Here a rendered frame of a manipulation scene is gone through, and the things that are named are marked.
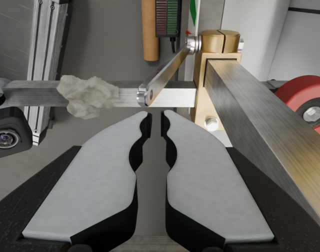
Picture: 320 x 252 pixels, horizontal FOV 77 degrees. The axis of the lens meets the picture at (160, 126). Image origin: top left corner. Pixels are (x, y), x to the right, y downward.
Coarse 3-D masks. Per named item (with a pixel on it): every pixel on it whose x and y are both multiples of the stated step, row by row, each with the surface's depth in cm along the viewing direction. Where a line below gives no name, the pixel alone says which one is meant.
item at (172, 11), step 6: (168, 0) 36; (174, 0) 36; (168, 6) 37; (174, 6) 37; (168, 12) 37; (174, 12) 37; (168, 18) 38; (174, 18) 38; (168, 24) 38; (174, 24) 38; (168, 30) 39; (174, 30) 39
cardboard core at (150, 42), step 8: (144, 0) 90; (152, 0) 89; (144, 8) 91; (152, 8) 91; (144, 16) 93; (152, 16) 93; (144, 24) 95; (152, 24) 94; (144, 32) 97; (152, 32) 96; (144, 40) 99; (152, 40) 98; (144, 48) 101; (152, 48) 100; (144, 56) 104; (152, 56) 102
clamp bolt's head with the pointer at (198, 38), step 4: (188, 32) 34; (196, 36) 26; (200, 36) 25; (184, 40) 26; (196, 40) 25; (200, 40) 25; (196, 44) 26; (200, 44) 25; (196, 48) 26; (196, 52) 27
